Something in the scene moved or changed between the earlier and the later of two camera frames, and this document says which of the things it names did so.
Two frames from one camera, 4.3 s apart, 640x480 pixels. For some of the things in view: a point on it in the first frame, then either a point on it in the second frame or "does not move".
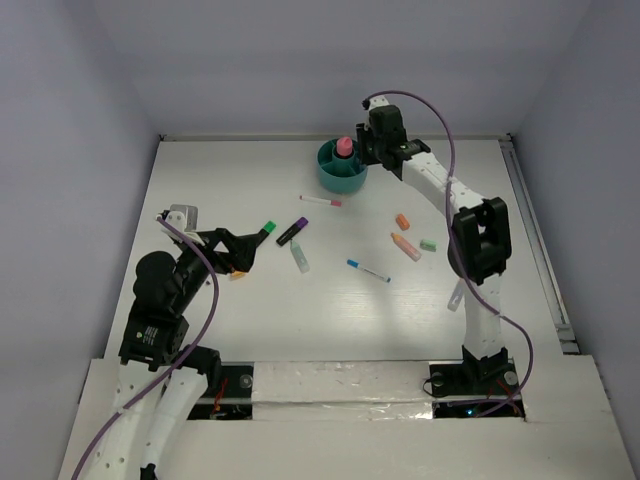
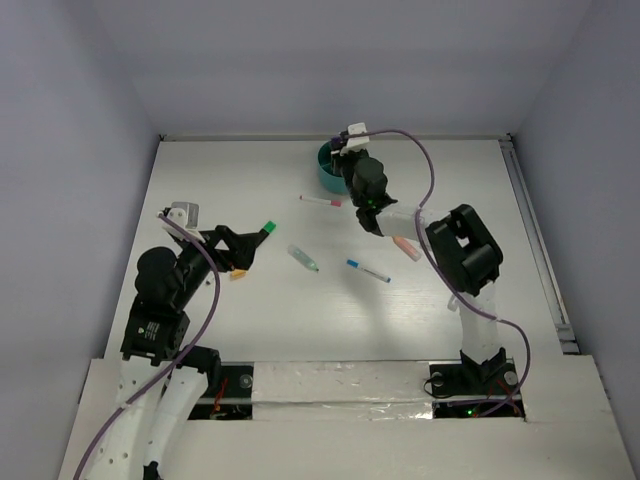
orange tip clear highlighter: [456, 295] does not move
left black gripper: [240, 250] does not move
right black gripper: [364, 134] -> [354, 152]
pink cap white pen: [321, 201] does not move
